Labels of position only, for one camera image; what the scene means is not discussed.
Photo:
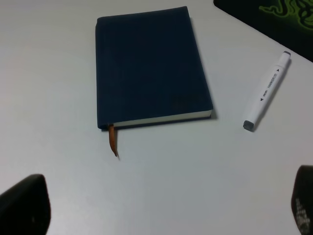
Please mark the dark blue notebook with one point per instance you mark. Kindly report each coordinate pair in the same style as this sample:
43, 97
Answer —
148, 71

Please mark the white marker pen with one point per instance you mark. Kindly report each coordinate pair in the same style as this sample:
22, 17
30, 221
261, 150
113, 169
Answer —
266, 92

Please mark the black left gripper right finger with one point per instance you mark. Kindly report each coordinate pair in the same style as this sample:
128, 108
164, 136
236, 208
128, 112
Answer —
302, 200

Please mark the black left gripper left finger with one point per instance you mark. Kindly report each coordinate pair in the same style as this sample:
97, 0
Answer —
25, 207

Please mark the black green mouse pad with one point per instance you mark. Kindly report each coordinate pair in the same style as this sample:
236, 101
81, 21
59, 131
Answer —
288, 22

